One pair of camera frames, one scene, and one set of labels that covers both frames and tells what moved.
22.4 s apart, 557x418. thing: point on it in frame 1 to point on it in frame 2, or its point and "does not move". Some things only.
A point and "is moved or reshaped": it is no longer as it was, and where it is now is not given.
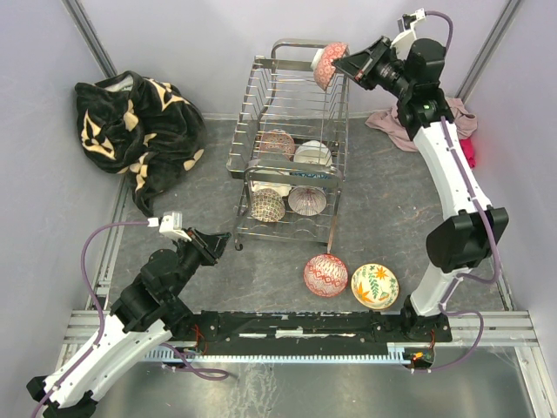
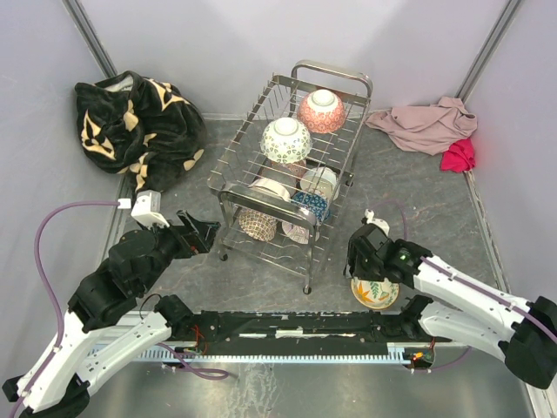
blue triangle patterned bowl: x=308 y=175 to x=313 y=202
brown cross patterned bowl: x=267 y=205 to x=259 y=225
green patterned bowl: x=322 y=64 to x=321 y=111
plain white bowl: x=312 y=151 to x=320 y=180
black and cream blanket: x=143 y=128 does not move
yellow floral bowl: x=375 y=286 does not move
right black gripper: x=363 y=64 to x=353 y=254
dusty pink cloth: x=385 y=121 does not move
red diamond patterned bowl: x=325 y=275 to x=285 y=140
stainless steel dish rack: x=289 y=145 is moved or reshaped
